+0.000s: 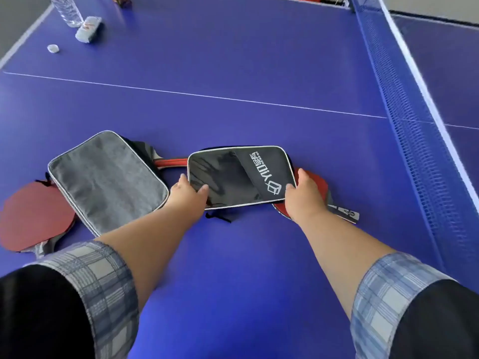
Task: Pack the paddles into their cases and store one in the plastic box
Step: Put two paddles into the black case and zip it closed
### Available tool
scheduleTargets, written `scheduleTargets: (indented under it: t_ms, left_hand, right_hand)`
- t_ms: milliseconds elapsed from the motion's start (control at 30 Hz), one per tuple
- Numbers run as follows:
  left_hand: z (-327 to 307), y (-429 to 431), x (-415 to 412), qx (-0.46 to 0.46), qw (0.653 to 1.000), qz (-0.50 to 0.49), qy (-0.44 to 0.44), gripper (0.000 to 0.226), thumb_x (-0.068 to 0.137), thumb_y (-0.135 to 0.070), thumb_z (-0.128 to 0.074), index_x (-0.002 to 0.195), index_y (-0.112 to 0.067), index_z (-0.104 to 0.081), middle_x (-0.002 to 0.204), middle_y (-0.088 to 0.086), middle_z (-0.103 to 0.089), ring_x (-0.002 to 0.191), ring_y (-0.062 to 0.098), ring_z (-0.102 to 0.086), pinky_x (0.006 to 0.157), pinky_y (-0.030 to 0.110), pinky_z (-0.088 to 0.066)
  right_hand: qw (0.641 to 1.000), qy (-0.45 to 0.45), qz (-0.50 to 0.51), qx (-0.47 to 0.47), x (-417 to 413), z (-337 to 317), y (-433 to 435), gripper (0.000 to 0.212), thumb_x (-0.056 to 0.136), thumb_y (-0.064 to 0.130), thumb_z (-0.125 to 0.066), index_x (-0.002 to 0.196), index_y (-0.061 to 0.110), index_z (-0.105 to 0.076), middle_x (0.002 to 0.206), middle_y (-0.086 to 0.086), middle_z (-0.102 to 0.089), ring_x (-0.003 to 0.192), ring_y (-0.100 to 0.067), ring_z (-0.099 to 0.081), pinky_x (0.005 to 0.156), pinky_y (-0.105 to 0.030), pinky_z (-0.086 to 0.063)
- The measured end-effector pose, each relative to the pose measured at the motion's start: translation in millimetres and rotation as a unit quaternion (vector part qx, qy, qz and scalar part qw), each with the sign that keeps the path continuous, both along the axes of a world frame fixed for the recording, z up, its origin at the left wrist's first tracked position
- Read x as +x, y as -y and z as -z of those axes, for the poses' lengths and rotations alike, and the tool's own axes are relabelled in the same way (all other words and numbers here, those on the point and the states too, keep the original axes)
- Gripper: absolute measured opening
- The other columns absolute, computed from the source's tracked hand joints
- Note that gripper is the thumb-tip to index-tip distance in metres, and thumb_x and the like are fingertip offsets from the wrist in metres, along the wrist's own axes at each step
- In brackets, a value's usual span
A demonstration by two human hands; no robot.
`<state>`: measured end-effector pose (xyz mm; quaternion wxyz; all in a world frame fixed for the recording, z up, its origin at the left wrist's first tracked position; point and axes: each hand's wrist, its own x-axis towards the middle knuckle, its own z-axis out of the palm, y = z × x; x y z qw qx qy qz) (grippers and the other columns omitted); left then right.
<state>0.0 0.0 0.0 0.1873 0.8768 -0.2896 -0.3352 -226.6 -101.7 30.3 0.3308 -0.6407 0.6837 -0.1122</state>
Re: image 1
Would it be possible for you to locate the red paddle with printed handle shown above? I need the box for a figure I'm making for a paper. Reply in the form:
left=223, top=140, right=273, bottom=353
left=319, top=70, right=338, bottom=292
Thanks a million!
left=272, top=167, right=361, bottom=225

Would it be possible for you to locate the person's left hand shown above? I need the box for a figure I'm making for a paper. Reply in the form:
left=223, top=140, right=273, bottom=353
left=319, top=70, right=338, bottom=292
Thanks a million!
left=164, top=174, right=210, bottom=222

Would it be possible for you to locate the person's right forearm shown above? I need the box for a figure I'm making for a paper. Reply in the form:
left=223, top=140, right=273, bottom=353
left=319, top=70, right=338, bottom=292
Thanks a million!
left=293, top=211, right=398, bottom=320

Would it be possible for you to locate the grey wrapped tissue packet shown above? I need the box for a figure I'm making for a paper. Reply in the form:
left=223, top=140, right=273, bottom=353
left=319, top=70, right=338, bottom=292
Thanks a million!
left=75, top=16, right=103, bottom=44

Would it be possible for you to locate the red paddle with grey handle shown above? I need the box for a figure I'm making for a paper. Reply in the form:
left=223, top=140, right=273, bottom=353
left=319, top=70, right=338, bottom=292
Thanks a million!
left=0, top=180, right=78, bottom=258

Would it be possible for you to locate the black paddle with red handle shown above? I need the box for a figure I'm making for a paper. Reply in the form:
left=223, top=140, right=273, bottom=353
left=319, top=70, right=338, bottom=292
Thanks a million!
left=123, top=137, right=189, bottom=170

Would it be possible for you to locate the black sleeve with plaid cuff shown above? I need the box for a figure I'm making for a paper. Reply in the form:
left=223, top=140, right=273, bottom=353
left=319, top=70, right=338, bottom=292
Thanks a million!
left=0, top=240, right=140, bottom=359
left=350, top=252, right=479, bottom=359

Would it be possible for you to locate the person's left forearm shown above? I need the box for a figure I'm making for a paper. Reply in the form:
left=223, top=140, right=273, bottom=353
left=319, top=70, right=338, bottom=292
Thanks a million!
left=94, top=207, right=206, bottom=314

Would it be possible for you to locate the clear plastic water bottle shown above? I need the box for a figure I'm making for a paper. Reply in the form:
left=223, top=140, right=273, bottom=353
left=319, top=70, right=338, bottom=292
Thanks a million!
left=50, top=0, right=84, bottom=28

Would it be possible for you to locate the grey fabric paddle case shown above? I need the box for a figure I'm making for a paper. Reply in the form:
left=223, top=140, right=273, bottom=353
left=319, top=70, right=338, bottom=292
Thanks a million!
left=47, top=130, right=170, bottom=237

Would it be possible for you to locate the black paddle case white print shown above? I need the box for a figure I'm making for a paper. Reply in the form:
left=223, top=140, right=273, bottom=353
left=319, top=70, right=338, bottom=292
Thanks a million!
left=186, top=145, right=298, bottom=223

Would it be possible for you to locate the person's right hand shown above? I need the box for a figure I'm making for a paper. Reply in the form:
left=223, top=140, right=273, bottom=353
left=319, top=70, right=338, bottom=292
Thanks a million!
left=285, top=168, right=329, bottom=223

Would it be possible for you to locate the blue table tennis net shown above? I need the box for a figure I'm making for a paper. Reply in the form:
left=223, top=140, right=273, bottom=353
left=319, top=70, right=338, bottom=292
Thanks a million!
left=350, top=0, right=479, bottom=296

